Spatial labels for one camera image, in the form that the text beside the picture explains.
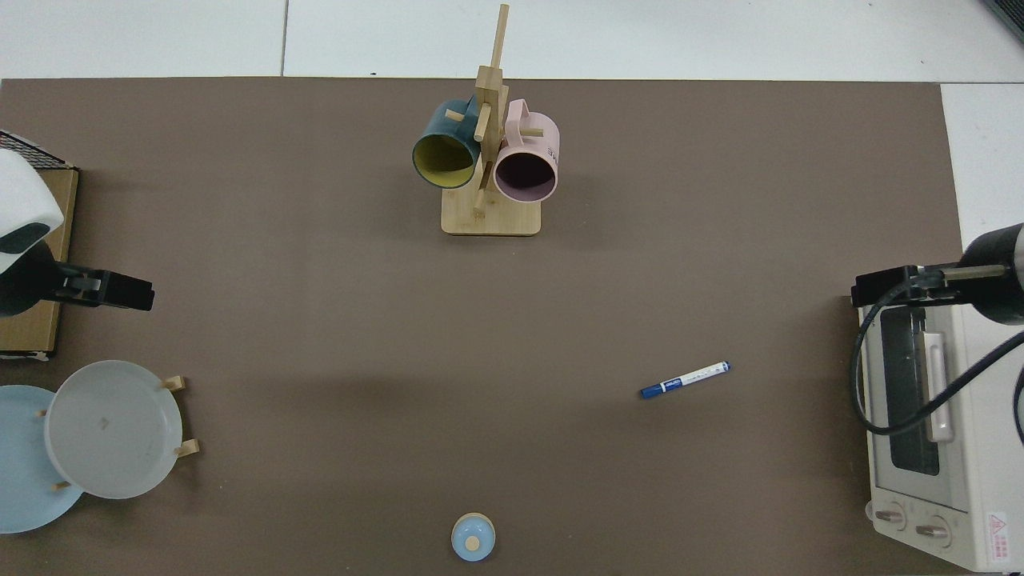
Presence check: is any wooden cup stand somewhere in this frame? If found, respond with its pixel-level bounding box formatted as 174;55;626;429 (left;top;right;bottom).
442;4;545;237

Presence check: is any grey plate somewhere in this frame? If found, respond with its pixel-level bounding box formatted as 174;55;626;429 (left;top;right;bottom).
44;360;183;500

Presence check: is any light blue plate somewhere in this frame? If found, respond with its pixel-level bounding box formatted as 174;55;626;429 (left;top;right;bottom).
0;385;85;534

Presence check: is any pale toaster oven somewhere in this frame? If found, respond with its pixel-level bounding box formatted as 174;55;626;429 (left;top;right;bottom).
860;300;1024;573

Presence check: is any wire basket wooden floor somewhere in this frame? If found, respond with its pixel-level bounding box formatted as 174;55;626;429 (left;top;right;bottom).
0;130;81;361

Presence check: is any wooden plate rack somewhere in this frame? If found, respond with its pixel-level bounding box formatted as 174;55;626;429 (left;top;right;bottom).
36;374;199;490

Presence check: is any dark teal cup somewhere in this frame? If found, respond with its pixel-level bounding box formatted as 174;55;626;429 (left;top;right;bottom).
412;98;483;190

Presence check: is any dark grey corner panel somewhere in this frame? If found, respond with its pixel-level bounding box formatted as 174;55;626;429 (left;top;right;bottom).
982;0;1024;42

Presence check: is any small blue round bell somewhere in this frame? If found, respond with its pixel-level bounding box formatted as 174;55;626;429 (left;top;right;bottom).
451;513;496;562

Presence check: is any brown table cloth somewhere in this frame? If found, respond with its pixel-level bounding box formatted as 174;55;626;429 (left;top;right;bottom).
0;77;965;576

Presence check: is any pink cup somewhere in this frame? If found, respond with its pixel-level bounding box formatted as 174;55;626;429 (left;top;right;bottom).
493;99;559;203

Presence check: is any blue white marker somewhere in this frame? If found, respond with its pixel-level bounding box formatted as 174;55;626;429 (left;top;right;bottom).
640;362;731;399

